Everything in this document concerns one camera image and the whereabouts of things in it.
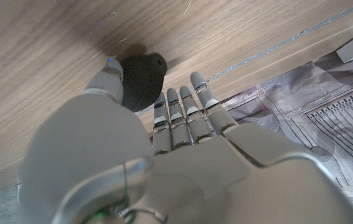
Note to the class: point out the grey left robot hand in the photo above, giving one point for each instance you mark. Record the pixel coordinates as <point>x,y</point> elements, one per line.
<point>210,174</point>

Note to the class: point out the black rubber air blower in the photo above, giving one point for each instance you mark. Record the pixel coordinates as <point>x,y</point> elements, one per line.
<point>142,81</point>

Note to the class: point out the printed living room backdrop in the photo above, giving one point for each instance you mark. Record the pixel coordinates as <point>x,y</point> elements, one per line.
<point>304,109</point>

